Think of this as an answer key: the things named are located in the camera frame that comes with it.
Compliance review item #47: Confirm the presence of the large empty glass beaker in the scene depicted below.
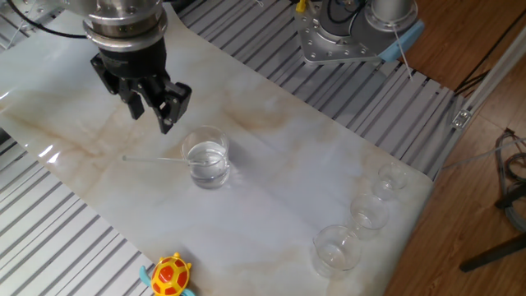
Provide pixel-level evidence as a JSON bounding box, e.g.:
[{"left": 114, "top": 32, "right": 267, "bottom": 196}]
[{"left": 311, "top": 224, "right": 362, "bottom": 281}]

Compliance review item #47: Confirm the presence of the white floor cable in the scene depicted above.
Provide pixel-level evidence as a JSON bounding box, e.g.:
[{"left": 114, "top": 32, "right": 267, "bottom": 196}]
[{"left": 441, "top": 137, "right": 526, "bottom": 170}]

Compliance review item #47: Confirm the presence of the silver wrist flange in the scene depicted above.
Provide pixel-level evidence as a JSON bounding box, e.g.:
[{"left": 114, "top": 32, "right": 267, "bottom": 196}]
[{"left": 81, "top": 0, "right": 169, "bottom": 53}]

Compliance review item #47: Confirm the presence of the clear glass stirring rod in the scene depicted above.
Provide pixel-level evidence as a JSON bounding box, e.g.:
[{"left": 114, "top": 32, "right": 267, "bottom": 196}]
[{"left": 121, "top": 155, "right": 209, "bottom": 167}]

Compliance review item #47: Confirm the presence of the glass beaker with water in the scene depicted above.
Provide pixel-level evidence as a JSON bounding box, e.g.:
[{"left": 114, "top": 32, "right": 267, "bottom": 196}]
[{"left": 181, "top": 125, "right": 231, "bottom": 190}]

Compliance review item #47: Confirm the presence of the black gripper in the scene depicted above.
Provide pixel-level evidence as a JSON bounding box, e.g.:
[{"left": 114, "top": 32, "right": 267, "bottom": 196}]
[{"left": 90, "top": 37, "right": 193, "bottom": 135}]

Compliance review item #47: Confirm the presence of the glossy marble pattern mat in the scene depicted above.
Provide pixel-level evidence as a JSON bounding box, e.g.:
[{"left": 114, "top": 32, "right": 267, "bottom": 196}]
[{"left": 0, "top": 0, "right": 435, "bottom": 296}]

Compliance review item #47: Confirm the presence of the white cable tie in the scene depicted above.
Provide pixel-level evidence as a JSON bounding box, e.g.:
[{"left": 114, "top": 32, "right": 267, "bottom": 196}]
[{"left": 391, "top": 23, "right": 413, "bottom": 81}]

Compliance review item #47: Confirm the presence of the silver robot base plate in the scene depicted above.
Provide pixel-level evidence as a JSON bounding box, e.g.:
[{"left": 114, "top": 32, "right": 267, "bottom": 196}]
[{"left": 294, "top": 2, "right": 390, "bottom": 66}]

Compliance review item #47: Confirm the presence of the small empty glass beaker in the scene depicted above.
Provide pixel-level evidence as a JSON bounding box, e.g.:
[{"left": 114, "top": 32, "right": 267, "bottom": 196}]
[{"left": 371, "top": 162, "right": 408, "bottom": 201}]

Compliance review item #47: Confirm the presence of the thick black wrist cable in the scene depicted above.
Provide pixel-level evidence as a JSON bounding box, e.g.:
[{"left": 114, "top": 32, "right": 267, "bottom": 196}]
[{"left": 6, "top": 0, "right": 88, "bottom": 40}]

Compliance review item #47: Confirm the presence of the black floor cable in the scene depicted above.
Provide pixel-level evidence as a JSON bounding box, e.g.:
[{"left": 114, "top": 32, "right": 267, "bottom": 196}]
[{"left": 454, "top": 7, "right": 526, "bottom": 98}]

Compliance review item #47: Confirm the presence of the coiled black cable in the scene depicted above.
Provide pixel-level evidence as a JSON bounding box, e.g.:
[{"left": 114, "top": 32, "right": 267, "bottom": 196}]
[{"left": 327, "top": 0, "right": 367, "bottom": 26}]

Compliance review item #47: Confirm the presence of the medium empty glass beaker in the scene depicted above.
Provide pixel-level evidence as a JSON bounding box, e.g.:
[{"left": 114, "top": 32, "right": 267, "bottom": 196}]
[{"left": 348, "top": 192, "right": 390, "bottom": 242}]

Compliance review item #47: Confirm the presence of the silver metal mount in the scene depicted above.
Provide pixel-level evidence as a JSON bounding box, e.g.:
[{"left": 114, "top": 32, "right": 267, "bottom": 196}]
[{"left": 0, "top": 0, "right": 83, "bottom": 32}]

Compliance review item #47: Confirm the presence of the grey coiled floor cable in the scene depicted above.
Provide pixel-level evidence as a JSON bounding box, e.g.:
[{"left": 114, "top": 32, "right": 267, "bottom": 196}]
[{"left": 495, "top": 128, "right": 526, "bottom": 234}]

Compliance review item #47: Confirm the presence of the aluminium frame strut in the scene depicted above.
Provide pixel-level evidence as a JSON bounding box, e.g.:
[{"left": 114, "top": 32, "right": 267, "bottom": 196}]
[{"left": 450, "top": 28, "right": 526, "bottom": 131}]

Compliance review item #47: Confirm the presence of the black stand leg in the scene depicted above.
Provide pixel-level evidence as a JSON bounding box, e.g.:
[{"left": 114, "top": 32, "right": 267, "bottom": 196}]
[{"left": 459, "top": 180, "right": 526, "bottom": 273}]

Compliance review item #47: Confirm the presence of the yellow orange turtle toy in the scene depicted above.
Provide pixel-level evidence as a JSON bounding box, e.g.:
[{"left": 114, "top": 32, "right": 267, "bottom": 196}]
[{"left": 138, "top": 252, "right": 196, "bottom": 296}]

